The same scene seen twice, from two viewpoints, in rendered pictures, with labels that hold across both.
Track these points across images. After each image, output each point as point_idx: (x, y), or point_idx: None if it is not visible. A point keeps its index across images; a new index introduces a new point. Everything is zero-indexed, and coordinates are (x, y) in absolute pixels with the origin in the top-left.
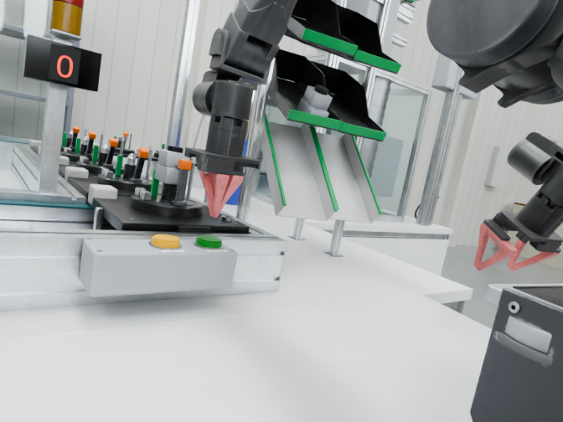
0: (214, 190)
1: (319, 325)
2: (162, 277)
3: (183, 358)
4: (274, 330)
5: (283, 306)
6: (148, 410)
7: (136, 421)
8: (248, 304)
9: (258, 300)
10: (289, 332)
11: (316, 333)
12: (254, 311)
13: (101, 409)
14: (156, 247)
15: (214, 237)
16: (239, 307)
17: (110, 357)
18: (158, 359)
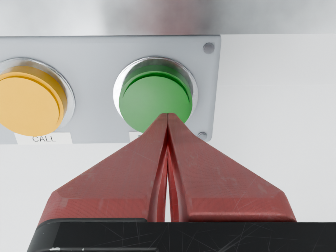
0: (172, 163)
1: (316, 141)
2: None
3: (81, 166)
4: (232, 139)
5: (323, 72)
6: (35, 215)
7: (25, 221)
8: (259, 51)
9: (296, 36)
10: (249, 149)
11: (285, 158)
12: (246, 83)
13: (0, 206)
14: None
15: (176, 97)
16: (231, 62)
17: (2, 148)
18: (55, 162)
